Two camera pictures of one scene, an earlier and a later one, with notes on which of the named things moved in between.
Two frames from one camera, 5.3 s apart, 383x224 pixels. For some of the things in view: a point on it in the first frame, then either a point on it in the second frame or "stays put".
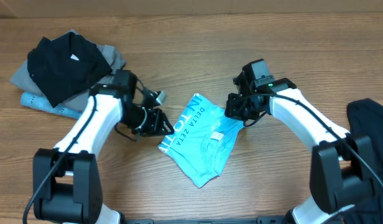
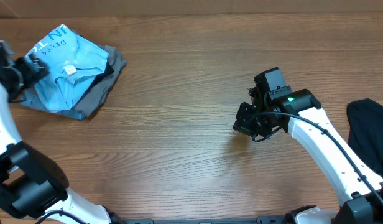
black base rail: [205, 220] stays put
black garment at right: [369, 117] stays put
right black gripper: [235, 106] to [244, 116]
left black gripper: [155, 126] to [30, 75]
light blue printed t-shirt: [202, 140] to [73, 63]
